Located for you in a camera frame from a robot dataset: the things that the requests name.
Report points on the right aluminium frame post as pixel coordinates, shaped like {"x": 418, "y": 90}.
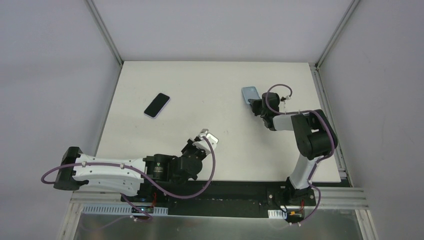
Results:
{"x": 337, "y": 32}

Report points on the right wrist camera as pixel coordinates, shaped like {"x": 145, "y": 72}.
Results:
{"x": 284, "y": 99}

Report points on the left aluminium frame post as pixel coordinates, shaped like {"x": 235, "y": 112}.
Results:
{"x": 98, "y": 20}

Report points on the aluminium frame post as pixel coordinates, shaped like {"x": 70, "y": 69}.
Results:
{"x": 337, "y": 32}
{"x": 98, "y": 20}

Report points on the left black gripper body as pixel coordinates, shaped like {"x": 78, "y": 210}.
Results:
{"x": 192, "y": 147}

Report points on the light blue phone case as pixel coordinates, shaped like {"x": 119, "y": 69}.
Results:
{"x": 250, "y": 95}

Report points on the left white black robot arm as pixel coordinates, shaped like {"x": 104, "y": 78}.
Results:
{"x": 126, "y": 176}

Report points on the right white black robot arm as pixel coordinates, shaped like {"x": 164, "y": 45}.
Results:
{"x": 315, "y": 140}

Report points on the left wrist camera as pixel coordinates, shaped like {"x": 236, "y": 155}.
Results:
{"x": 206, "y": 141}

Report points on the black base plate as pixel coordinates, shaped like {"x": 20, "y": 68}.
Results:
{"x": 238, "y": 199}

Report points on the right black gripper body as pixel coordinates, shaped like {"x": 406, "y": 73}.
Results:
{"x": 256, "y": 105}

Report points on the purple-edged black smartphone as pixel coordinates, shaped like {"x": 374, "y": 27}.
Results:
{"x": 157, "y": 105}

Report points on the right white cable duct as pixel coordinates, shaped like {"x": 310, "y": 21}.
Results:
{"x": 277, "y": 214}

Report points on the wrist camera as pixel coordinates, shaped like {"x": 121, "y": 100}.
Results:
{"x": 206, "y": 141}
{"x": 284, "y": 99}

